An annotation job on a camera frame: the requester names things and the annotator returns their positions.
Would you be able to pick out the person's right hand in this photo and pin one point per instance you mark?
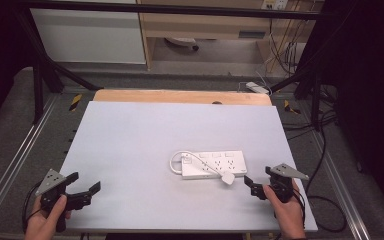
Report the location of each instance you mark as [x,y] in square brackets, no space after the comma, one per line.
[288,213]

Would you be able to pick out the white cabinet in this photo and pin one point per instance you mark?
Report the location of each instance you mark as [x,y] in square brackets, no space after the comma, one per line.
[86,33]

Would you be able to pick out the black metal frame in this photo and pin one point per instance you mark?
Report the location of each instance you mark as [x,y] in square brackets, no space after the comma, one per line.
[43,66]

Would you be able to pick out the wooden desk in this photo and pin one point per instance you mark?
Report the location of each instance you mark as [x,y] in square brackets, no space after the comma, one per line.
[206,23]

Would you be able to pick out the person's left hand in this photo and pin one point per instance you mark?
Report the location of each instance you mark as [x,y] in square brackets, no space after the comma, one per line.
[43,221]

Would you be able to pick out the white wall socket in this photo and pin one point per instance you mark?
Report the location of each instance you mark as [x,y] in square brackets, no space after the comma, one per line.
[274,4]

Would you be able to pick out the white power plug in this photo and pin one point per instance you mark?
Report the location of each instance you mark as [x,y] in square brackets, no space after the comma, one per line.
[228,178]

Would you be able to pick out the white floor power strip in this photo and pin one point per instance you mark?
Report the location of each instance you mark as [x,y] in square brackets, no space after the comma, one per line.
[257,87]

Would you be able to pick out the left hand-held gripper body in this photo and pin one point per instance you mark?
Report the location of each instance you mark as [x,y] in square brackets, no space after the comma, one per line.
[50,181]

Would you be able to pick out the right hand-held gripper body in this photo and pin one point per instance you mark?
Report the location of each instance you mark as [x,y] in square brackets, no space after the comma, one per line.
[281,183]

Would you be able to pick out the aluminium floor rail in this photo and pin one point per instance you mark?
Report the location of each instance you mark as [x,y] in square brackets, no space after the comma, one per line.
[343,196]
[16,156]

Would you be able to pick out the chair base with caster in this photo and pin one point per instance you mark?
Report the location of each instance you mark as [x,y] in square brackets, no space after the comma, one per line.
[183,42]

